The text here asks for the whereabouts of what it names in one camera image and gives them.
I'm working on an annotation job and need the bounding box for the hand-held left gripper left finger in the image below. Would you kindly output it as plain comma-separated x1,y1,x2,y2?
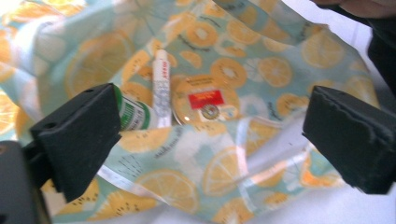
29,82,122,203

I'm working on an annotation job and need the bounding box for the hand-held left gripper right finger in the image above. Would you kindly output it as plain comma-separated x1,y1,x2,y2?
302,85,396,196

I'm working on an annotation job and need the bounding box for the small green bottle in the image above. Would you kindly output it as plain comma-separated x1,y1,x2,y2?
113,85,157,132

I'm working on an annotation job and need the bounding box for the white tube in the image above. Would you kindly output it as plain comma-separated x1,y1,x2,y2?
151,49,173,130

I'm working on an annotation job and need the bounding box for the orange patterned fabric bag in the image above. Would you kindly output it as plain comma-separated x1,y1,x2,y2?
0,0,385,224

